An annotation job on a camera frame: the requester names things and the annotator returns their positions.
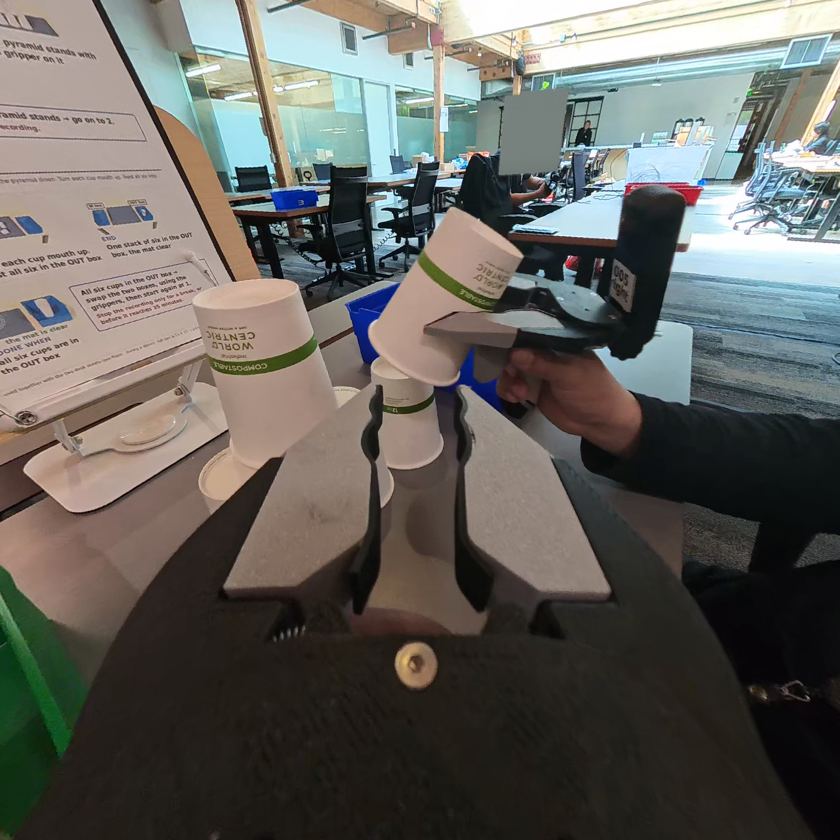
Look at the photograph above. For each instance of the person's black clothing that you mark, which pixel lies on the person's black clothing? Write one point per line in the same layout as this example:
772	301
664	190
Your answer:
787	623

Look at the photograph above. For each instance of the green plastic bin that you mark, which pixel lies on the green plastic bin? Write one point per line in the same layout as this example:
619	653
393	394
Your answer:
33	689

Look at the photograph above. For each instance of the brown desk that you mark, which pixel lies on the brown desk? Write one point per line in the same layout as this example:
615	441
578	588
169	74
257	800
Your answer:
295	215

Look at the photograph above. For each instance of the row of grey office chairs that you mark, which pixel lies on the row of grey office chairs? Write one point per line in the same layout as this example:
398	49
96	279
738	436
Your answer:
768	197

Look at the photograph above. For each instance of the person's right forearm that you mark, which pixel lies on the person's right forearm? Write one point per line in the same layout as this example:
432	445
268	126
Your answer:
722	453

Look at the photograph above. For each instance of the black office chair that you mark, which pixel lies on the black office chair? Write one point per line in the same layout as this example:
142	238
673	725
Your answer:
420	203
253	178
344	210

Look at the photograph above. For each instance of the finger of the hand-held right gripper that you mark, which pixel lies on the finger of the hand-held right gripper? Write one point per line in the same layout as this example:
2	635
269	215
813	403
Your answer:
479	331

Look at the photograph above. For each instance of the long grey desk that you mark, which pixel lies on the long grey desk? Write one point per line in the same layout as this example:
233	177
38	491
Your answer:
577	223

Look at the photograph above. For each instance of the white board stand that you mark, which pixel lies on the white board stand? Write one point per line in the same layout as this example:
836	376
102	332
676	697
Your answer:
98	479

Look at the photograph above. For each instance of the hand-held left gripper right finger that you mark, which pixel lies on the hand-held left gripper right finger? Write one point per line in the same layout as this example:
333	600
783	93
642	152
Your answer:
531	518

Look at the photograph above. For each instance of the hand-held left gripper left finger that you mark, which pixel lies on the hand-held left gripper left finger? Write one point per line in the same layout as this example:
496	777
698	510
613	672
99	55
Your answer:
308	518

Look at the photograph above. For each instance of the white instruction board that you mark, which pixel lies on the white instruction board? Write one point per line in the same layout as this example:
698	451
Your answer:
98	164

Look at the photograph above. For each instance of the red plastic bin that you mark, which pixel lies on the red plastic bin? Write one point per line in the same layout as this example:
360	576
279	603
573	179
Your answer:
692	197

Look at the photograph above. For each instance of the small blue plastic bin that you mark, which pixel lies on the small blue plastic bin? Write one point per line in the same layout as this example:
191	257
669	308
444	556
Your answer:
295	200

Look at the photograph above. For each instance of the person's right hand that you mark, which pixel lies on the person's right hand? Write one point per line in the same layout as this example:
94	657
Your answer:
577	394

